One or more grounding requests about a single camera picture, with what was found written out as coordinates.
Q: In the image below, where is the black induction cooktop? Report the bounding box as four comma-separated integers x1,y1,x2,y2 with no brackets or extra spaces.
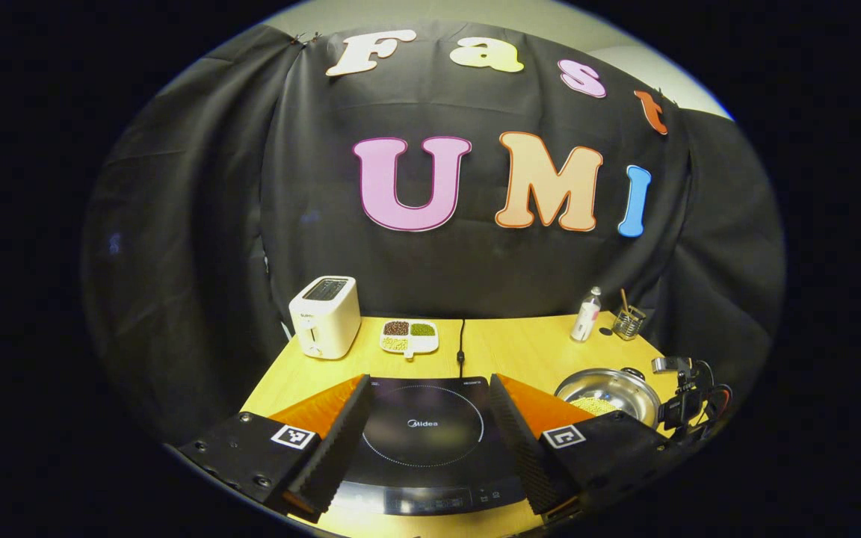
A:
330,376,528,516

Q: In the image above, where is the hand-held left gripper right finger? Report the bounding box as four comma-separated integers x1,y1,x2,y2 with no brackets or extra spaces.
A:
488,374,689,524

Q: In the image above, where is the steel pot with black handles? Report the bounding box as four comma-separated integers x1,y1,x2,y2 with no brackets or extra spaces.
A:
555,367,661,428

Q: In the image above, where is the white divided dish with beans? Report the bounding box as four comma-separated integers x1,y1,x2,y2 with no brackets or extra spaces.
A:
380,319,439,359

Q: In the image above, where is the black backdrop cloth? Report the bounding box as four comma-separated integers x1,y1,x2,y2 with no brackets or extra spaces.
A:
79,21,786,449

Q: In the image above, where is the white plastic bottle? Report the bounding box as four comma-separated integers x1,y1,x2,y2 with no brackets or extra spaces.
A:
571,286,602,343

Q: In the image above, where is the white toaster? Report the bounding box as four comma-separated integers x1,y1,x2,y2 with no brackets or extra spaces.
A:
288,276,362,360

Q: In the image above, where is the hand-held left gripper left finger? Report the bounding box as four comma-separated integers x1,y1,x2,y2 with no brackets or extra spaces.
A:
176,375,374,524

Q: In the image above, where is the clear glass cup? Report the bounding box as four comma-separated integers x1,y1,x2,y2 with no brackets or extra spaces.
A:
613,305,647,341

